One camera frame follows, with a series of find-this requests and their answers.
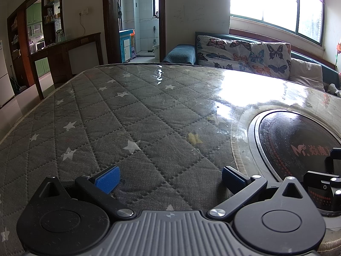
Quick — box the round black induction cooker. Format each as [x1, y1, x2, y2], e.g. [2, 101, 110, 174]
[248, 109, 341, 217]

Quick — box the dark wooden console table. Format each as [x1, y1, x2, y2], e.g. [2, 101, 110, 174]
[28, 32, 104, 100]

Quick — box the grey star quilted table cover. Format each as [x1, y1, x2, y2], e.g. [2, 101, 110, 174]
[0, 63, 341, 256]

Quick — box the green kitchen cabinet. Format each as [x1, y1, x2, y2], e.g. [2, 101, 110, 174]
[26, 1, 43, 36]

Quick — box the grey plush toy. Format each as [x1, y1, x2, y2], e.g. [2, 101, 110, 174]
[326, 83, 341, 98]

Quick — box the dark wooden door frame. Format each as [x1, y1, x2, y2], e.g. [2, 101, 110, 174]
[103, 0, 166, 64]

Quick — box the dark wooden shelf unit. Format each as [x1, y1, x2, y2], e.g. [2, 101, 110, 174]
[7, 0, 64, 94]

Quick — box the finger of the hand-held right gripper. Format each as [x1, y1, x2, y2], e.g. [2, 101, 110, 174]
[304, 171, 341, 212]
[325, 148, 341, 173]

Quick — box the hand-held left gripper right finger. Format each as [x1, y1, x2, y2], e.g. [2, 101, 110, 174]
[207, 166, 308, 218]

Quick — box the teal sofa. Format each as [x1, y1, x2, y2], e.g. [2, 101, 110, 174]
[162, 28, 341, 92]

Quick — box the beige cushion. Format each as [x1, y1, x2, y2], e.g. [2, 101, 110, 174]
[289, 58, 325, 92]

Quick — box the blue and white cabinet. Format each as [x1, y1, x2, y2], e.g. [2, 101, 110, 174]
[119, 29, 135, 63]

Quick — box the white refrigerator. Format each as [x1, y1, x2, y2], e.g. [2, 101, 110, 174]
[0, 41, 15, 108]

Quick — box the large window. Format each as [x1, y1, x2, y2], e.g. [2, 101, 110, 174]
[230, 0, 326, 46]

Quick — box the butterfly print cushion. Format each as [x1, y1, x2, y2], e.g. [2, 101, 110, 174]
[240, 42, 292, 80]
[196, 35, 252, 72]

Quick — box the mop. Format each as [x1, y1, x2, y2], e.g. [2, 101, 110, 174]
[10, 65, 27, 91]

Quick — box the blue armrest cover cloth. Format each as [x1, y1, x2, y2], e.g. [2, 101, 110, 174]
[162, 44, 196, 65]

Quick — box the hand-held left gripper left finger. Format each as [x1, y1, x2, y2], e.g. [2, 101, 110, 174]
[34, 165, 135, 218]

